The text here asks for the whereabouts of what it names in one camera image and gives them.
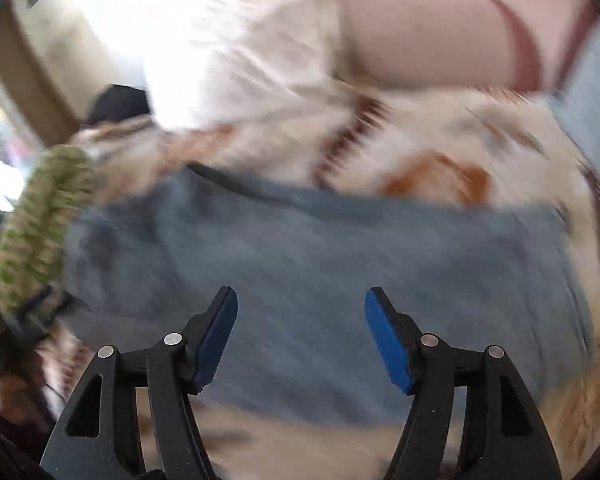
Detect person's left forearm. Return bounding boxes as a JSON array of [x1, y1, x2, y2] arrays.
[[0, 144, 97, 313]]

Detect dark cloth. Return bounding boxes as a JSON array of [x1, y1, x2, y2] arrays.
[[82, 84, 153, 126]]

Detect light blue quilted cloth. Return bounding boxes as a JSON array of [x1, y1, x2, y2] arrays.
[[555, 25, 600, 196]]

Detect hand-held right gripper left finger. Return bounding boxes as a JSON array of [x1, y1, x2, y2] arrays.
[[40, 286, 239, 480]]

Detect white patterned cloth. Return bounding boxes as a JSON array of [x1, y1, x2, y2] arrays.
[[80, 0, 361, 133]]

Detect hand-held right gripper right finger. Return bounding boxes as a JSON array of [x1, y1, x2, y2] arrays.
[[364, 286, 564, 480]]

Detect pink sofa cushion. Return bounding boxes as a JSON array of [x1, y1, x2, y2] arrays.
[[337, 0, 600, 93]]

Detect blue-grey denim pants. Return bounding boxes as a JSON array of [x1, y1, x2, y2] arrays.
[[62, 162, 597, 427]]

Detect wooden frame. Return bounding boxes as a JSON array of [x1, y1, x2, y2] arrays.
[[0, 0, 81, 148]]

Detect cream floral blanket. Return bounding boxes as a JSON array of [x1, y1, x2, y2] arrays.
[[45, 87, 600, 480]]

